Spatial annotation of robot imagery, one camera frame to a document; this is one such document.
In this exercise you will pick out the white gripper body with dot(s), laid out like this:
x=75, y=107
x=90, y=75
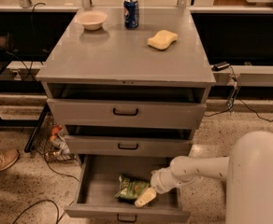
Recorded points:
x=159, y=181

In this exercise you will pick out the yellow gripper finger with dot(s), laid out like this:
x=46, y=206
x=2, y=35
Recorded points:
x=145, y=197

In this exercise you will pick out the green jalapeno chip bag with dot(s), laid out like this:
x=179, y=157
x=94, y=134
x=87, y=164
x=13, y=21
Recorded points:
x=130, y=188

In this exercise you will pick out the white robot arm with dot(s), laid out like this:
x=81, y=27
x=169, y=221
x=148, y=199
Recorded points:
x=247, y=171

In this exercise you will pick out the grey middle drawer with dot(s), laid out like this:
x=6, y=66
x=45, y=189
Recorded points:
x=128, y=141

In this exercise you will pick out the grey drawer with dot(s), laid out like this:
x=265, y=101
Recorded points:
x=128, y=106
x=128, y=141
x=99, y=183

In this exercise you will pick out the grey bottom drawer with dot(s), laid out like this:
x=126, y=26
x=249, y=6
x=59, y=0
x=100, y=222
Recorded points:
x=99, y=183

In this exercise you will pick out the grey drawer cabinet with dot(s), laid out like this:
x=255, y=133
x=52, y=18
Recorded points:
x=115, y=55

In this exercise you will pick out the grey top drawer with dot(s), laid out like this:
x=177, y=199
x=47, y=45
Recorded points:
x=128, y=106

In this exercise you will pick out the black power adapter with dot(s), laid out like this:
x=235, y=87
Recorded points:
x=220, y=66

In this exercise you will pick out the yellow sponge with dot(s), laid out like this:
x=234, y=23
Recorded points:
x=162, y=40

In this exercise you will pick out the tan leather shoe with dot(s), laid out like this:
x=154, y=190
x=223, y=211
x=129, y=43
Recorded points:
x=8, y=158

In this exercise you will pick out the white paper bowl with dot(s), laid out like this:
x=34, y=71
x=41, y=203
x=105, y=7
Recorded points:
x=92, y=20

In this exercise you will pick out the blue pepsi can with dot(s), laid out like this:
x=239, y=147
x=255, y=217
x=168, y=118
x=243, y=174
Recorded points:
x=131, y=13

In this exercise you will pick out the wire basket with snacks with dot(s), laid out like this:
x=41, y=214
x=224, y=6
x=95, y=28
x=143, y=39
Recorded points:
x=50, y=142

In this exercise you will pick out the black table leg frame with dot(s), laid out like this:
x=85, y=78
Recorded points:
x=21, y=110

